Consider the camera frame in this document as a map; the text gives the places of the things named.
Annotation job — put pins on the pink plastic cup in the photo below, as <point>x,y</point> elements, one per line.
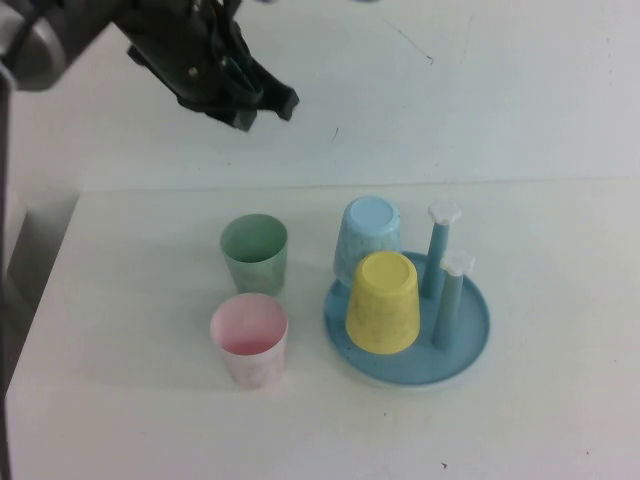
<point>250,367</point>

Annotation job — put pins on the light green plastic cup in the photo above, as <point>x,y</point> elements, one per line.
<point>255,275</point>

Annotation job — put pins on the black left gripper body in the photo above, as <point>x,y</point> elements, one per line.
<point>185,55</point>

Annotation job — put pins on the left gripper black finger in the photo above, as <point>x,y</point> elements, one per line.
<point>272,95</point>
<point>235,119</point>

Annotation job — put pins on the blue cup stand with pegs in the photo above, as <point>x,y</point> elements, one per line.
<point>400,367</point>

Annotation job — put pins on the light blue plastic cup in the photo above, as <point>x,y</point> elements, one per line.
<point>367,235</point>

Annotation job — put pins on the yellow plastic cup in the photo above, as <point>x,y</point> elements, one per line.
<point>382,310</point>

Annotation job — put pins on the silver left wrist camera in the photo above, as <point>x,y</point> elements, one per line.
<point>45,55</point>

